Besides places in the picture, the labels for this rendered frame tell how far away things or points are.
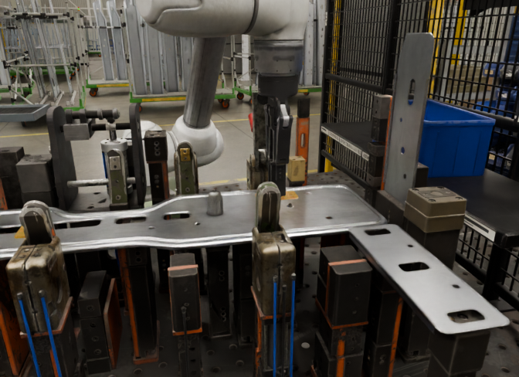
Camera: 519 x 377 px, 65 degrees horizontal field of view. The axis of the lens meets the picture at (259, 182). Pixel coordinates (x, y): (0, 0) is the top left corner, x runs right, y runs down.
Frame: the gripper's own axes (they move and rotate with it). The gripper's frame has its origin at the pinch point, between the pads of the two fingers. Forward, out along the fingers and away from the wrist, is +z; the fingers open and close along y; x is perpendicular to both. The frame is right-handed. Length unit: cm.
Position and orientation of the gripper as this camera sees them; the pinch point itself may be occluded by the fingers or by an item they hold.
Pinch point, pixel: (276, 177)
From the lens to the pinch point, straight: 82.1
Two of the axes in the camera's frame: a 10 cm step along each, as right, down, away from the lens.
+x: 9.8, -0.7, 1.9
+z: 0.0, 9.4, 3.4
